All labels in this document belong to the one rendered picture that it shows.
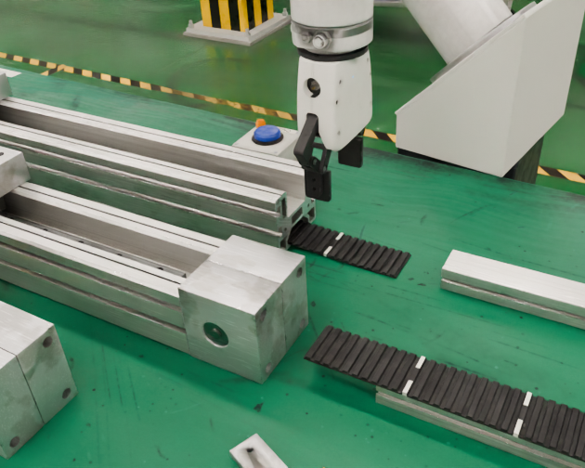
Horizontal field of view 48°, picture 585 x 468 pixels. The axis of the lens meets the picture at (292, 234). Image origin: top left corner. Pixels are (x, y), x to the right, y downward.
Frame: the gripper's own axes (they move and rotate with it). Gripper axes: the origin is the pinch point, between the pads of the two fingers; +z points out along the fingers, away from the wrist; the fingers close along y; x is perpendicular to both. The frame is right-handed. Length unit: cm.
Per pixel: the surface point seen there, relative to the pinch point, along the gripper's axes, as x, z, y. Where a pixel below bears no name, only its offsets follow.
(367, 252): -4.0, 10.9, 0.7
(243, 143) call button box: 20.1, 5.2, 10.1
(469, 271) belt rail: -17.4, 8.2, -1.1
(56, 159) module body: 42.7, 5.1, -5.3
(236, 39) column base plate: 190, 87, 249
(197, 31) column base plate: 219, 86, 250
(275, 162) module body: 10.3, 2.7, 3.1
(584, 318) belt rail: -30.1, 10.3, -1.1
